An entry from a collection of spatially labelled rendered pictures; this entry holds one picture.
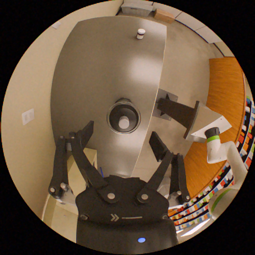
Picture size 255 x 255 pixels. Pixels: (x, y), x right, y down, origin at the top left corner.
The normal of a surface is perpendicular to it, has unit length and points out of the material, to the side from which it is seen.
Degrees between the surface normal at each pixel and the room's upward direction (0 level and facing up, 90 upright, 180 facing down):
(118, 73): 0
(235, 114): 90
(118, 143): 0
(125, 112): 0
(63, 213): 90
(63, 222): 90
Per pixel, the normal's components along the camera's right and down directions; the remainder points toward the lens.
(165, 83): 0.05, 0.39
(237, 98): -0.98, -0.16
